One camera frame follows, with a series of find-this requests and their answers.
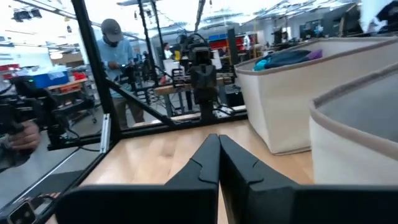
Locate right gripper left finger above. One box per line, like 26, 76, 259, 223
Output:
164, 133, 221, 187

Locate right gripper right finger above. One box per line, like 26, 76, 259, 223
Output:
219, 134, 299, 224

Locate teal socks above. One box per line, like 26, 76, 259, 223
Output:
252, 49, 323, 72

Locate wooden workbench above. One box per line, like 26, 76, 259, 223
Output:
154, 81, 229, 118

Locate person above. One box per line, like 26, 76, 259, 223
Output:
95, 17, 146, 129
0, 120, 42, 172
162, 42, 174, 60

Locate beige fabric bin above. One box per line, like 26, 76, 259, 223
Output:
309, 62, 398, 187
234, 36, 398, 156

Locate blue crate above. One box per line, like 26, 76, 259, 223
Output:
32, 70, 70, 90

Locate black handheld rig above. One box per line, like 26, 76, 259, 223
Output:
0, 76, 71, 150

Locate black smartwatch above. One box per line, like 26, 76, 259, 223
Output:
6, 192, 62, 224

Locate white metal bracket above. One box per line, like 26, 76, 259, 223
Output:
99, 113, 112, 154

